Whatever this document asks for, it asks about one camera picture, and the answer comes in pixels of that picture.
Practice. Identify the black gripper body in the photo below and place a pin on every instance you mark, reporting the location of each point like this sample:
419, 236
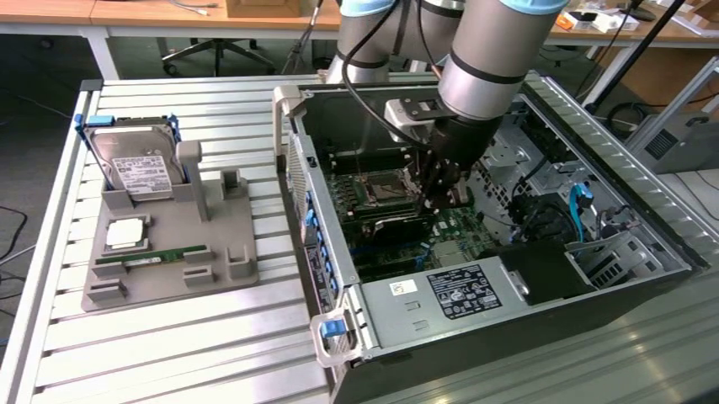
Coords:
463, 139

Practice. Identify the green graphics card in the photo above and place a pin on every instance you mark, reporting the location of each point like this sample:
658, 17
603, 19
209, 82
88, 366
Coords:
393, 231

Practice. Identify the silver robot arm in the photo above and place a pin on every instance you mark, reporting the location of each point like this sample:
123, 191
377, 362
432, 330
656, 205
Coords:
488, 54

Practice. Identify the metal socket cover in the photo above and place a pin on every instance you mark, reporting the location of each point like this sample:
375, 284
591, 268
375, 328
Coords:
407, 174

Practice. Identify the CPU socket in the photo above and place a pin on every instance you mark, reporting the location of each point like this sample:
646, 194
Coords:
381, 191

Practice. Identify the green motherboard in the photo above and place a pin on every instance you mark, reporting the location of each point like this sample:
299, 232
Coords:
457, 227

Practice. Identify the metal disk bay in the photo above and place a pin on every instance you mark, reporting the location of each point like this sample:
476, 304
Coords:
508, 162
617, 261

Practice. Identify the thin metal locking lever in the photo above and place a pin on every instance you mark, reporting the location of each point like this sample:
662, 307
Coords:
357, 164

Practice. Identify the silver chipset heat sink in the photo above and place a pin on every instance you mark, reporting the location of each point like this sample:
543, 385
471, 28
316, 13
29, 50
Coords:
447, 254

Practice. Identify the long black expansion slot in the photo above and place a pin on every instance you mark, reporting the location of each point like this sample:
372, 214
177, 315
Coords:
387, 263
393, 272

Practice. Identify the black plastic shroud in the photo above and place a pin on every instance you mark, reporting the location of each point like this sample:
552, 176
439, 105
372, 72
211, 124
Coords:
539, 273

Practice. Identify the grey power supply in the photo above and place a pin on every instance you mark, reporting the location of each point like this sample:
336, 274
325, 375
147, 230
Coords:
404, 320

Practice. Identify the white device box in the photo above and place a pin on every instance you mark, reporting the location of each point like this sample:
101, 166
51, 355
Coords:
607, 23

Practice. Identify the grey tower computer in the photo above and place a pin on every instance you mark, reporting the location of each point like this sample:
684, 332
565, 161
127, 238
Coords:
684, 143

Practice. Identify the black stand pole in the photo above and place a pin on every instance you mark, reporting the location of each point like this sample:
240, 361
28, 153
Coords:
646, 42

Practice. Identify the black open PC case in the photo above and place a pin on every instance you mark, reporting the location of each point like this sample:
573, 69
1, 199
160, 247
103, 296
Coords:
617, 320

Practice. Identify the wooden desk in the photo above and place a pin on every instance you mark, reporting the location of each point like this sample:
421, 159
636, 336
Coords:
56, 12
674, 35

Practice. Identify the brown cardboard box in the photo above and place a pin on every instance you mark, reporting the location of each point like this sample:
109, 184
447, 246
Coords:
269, 8

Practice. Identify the grey parts rack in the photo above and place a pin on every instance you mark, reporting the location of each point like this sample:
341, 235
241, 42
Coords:
168, 235

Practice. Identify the black office chair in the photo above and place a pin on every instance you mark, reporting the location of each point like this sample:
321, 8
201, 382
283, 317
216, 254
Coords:
216, 50

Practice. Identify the green RAM stick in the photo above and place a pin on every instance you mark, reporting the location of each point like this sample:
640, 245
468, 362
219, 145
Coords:
168, 253

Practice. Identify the silver hard disk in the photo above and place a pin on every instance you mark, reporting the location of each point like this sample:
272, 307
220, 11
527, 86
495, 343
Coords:
140, 168

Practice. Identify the silver CPU chip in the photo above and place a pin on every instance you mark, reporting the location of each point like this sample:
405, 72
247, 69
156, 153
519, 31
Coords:
125, 233

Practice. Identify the blue disk caddy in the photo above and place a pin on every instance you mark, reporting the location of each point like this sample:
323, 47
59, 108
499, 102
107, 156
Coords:
101, 121

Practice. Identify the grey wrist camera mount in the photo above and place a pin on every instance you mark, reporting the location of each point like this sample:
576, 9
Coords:
404, 118

